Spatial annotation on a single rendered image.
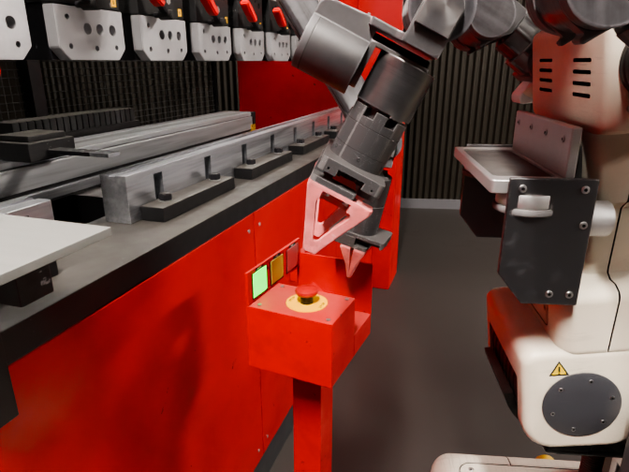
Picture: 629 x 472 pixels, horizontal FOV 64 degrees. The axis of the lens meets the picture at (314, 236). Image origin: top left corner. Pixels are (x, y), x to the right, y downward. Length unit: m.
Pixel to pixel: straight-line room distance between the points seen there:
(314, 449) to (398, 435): 0.78
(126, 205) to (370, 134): 0.64
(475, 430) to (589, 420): 1.08
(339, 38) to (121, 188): 0.64
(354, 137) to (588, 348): 0.45
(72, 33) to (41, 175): 0.41
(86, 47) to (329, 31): 0.53
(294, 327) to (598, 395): 0.45
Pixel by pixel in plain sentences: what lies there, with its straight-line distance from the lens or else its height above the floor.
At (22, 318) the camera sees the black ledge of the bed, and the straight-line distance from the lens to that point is 0.72.
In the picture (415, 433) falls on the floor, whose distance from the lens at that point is 1.83.
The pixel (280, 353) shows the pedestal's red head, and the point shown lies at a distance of 0.88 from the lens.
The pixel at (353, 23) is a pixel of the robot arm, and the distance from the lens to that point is 0.49.
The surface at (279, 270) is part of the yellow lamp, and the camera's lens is 0.94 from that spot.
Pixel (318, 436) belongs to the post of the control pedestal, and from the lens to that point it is 1.04.
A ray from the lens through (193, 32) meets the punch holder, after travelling 1.22.
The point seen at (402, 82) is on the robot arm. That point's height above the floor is 1.15.
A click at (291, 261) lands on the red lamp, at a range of 0.98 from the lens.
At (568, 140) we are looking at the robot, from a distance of 0.67.
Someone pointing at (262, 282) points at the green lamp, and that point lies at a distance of 0.89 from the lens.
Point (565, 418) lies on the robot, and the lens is 0.82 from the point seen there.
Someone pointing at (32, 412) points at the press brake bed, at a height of 0.75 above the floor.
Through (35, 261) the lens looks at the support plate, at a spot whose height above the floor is 1.00.
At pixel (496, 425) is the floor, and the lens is 1.93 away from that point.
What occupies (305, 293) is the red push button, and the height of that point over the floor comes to 0.81.
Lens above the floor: 1.17
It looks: 19 degrees down
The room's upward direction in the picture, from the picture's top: straight up
